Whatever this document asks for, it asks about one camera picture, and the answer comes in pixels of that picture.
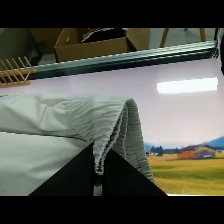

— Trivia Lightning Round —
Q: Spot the cardboard box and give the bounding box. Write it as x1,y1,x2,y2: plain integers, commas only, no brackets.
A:
53,27,151,63

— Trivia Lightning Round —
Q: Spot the pale grey garment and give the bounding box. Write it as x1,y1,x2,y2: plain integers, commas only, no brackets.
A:
0,94,156,197

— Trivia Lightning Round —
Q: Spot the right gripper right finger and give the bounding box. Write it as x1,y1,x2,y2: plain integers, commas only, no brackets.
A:
101,148,168,197

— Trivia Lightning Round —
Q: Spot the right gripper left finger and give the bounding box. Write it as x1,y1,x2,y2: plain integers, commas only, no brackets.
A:
29,142,96,197

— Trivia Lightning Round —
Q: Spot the wooden rack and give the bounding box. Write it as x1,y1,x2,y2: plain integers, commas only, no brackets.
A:
0,56,38,89

